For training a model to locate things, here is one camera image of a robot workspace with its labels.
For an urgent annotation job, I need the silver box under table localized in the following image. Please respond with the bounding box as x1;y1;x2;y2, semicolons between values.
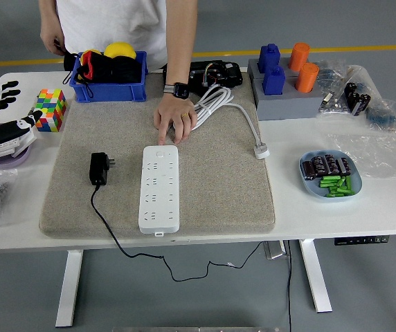
262;240;291;260

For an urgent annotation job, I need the black table control panel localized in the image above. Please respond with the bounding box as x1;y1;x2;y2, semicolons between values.
334;235;391;246

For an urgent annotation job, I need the person's left hand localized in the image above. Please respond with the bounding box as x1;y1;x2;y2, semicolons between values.
153;93;198;146

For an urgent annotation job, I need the bag of black capacitors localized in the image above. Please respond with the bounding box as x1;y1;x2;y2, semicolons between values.
341;65;375;118

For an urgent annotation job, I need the white power cable with plug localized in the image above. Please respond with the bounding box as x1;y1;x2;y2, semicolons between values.
170;84;271;160

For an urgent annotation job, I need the grey-brown fabric mat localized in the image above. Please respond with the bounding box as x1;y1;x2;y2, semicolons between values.
38;71;277;239

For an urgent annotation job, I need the person's right hand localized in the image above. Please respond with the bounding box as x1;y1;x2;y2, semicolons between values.
39;26;69;57

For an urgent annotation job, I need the bag of blue components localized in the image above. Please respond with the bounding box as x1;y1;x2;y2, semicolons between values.
314;58;350;89

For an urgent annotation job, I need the black power adapter with cord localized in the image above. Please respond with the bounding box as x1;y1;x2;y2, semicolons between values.
89;151;264;282

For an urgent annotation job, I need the multicolour puzzle cube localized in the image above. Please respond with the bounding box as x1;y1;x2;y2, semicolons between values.
33;89;69;133

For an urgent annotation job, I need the white table leg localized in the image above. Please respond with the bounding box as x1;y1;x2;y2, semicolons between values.
55;249;84;328
298;238;334;314

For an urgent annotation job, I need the grey block holder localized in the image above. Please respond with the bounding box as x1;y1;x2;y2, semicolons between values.
247;57;325;121

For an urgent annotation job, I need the large yellow foam ball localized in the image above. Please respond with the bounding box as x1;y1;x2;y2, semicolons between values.
103;41;137;59

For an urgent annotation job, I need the bag of small metal parts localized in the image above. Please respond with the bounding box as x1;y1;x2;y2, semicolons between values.
317;88;351;117

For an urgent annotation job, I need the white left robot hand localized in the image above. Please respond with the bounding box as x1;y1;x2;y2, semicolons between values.
0;80;44;174

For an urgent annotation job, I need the black pouch with red lining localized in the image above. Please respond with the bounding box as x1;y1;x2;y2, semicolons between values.
66;51;143;100

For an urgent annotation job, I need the empty clear plastic bag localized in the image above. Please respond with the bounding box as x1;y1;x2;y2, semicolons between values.
324;131;396;180

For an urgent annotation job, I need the blue bottle-shaped peg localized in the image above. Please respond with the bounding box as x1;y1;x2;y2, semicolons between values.
257;43;281;74
262;64;286;96

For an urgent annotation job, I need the white power strip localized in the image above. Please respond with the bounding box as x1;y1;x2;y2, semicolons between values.
138;144;181;238

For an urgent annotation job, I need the black smartwatch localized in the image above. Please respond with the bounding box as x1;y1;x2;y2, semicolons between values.
163;82;190;100

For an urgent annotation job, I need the bag of blue resistors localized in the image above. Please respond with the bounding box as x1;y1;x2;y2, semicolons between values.
363;98;396;131

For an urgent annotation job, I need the black electronic device with wires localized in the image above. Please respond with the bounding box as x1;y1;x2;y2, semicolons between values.
162;59;244;95

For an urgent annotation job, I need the blue plastic bin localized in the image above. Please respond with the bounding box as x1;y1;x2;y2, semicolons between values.
70;50;150;104

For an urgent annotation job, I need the thin black hanging cable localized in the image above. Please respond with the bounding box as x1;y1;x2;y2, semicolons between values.
285;240;294;332

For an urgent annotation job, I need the light blue plate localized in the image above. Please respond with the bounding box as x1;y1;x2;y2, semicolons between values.
298;149;363;201

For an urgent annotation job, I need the orange cylinder peg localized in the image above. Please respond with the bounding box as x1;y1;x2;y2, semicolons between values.
288;42;312;72
294;62;320;93

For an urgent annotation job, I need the person's torso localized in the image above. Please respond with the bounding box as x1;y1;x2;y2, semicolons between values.
56;0;170;73

